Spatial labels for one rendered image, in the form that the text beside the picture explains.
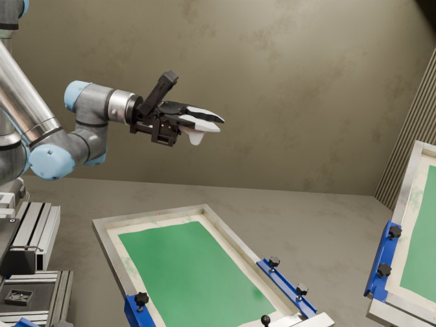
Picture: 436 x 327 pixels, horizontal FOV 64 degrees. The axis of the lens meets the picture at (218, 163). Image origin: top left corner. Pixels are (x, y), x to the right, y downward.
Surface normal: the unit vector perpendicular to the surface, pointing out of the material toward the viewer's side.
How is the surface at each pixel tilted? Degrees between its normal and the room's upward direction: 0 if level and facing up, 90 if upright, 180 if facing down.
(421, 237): 32
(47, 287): 0
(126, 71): 90
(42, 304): 0
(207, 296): 0
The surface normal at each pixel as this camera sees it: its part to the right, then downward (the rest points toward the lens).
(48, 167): -0.17, 0.35
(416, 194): -0.08, -0.63
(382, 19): 0.24, 0.42
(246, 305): 0.19, -0.90
